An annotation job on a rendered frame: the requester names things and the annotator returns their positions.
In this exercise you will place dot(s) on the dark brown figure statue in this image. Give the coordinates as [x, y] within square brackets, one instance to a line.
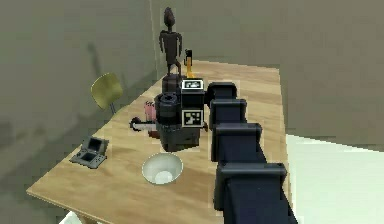
[170, 43]

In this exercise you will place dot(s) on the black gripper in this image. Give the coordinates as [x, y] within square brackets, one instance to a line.
[173, 130]

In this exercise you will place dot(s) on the white bowl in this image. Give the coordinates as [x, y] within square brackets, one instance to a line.
[162, 168]

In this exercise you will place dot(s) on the olive green chair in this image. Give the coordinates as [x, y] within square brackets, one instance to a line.
[107, 90]

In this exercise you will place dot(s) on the wooden table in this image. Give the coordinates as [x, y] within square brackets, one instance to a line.
[116, 180]

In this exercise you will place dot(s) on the yellow bottle with black cap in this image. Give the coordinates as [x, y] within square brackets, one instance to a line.
[189, 66]

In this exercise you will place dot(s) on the pink cup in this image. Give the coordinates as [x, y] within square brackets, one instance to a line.
[149, 111]

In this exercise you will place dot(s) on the grey handheld game console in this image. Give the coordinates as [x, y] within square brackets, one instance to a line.
[90, 152]

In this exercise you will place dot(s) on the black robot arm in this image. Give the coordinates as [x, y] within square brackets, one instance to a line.
[246, 160]

